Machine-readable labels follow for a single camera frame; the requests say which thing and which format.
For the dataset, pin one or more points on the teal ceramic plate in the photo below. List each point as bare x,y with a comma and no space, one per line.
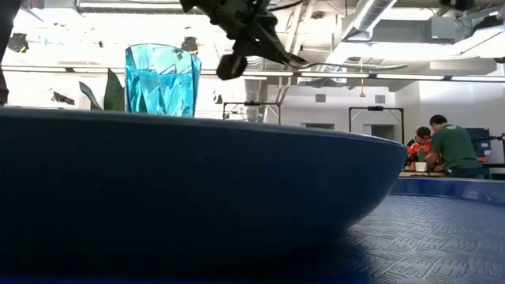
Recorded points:
177,177

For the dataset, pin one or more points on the background work table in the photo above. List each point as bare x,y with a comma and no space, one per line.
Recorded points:
410,174

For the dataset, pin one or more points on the clear blue faceted cup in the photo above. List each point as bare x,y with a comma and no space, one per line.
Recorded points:
158,87

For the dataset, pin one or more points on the blue plastic tray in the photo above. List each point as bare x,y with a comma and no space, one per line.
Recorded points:
434,236

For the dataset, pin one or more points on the person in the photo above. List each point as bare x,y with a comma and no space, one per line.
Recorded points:
453,148
422,148

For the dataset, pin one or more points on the green succulent in white pot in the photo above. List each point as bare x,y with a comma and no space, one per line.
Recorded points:
113,92

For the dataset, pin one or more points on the ceiling light strip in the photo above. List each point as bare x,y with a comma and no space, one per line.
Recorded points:
477,79
410,77
335,75

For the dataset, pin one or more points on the silver ceiling duct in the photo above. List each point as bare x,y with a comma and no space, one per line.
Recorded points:
371,13

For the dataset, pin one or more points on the blue background cabinet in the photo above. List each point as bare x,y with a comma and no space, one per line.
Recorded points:
482,148

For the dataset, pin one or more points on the small white cup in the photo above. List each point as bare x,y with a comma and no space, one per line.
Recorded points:
421,166

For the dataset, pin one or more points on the yellow hanging pendant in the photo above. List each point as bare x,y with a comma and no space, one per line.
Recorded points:
362,92

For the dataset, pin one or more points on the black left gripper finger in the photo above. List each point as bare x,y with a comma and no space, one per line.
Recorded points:
290,53
256,51

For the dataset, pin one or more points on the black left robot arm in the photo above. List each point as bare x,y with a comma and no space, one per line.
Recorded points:
6,39

